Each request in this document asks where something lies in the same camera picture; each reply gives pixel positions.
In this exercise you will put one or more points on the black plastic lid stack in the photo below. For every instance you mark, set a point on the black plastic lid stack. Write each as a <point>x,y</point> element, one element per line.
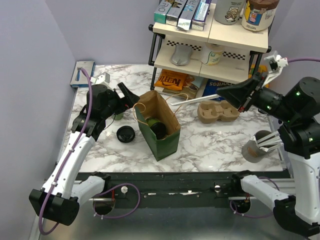
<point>125,134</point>

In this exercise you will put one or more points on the yellow snack bag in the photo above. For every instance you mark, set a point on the yellow snack bag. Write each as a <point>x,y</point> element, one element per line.
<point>262,70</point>

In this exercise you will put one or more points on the single green paper cup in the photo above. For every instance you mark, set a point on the single green paper cup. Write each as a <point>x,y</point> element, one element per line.
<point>152,122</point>

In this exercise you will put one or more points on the white straw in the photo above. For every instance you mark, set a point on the white straw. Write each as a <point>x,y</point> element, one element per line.
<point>196,100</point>

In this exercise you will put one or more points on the white blue toothpaste box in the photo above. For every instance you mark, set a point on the white blue toothpaste box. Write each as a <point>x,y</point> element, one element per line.
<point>200,16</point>

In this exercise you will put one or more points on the grey cartoon mug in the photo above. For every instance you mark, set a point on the grey cartoon mug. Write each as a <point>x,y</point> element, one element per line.
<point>227,12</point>

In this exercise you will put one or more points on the blue razor package box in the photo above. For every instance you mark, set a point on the blue razor package box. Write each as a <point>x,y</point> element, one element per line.
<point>79,80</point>

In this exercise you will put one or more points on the white paper roll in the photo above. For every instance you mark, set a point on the white paper roll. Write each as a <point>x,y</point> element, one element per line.
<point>211,53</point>

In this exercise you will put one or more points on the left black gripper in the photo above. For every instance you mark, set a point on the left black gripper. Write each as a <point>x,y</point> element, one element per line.
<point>122,107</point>

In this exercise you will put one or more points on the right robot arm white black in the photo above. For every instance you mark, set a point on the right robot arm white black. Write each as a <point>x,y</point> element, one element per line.
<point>300,135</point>

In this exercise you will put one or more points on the single black plastic lid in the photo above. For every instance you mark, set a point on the single black plastic lid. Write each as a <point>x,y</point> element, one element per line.
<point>160,131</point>

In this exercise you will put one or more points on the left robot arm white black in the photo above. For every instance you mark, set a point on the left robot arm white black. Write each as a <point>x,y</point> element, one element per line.
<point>59,199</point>

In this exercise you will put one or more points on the brown paper bag green side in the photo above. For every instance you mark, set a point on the brown paper bag green side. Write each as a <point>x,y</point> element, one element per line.
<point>152,104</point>

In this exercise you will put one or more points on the rear brown pulp cup carrier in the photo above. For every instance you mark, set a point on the rear brown pulp cup carrier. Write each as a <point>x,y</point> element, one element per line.
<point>210,111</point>

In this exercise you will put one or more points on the teal toothpaste box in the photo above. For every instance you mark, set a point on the teal toothpaste box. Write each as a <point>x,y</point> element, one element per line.
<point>161,11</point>

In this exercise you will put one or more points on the blue doritos chips bag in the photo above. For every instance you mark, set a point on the blue doritos chips bag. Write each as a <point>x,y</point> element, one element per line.
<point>210,86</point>

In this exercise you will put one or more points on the grey cup with straws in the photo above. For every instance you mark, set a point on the grey cup with straws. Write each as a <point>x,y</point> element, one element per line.
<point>261,145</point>

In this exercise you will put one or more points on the cream black tiered shelf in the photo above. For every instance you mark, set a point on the cream black tiered shelf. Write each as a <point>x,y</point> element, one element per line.
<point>226,53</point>

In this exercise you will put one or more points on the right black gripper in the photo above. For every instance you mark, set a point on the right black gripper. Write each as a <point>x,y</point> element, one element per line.
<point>239,93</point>

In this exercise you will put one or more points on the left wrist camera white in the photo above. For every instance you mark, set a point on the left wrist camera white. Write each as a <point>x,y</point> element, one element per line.
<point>102,79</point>

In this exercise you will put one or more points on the orange kettle chips bag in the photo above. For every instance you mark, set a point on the orange kettle chips bag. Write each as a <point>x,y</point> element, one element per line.
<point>171,80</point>

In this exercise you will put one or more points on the green paper cup stack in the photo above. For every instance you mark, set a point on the green paper cup stack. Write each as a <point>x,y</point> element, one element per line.
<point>119,116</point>

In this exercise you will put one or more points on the silver blue toothpaste box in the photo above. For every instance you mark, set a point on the silver blue toothpaste box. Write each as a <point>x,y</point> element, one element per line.
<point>185,19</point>

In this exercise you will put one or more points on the white cartoon canister brown lid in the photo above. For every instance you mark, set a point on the white cartoon canister brown lid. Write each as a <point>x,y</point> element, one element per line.
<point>258,15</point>

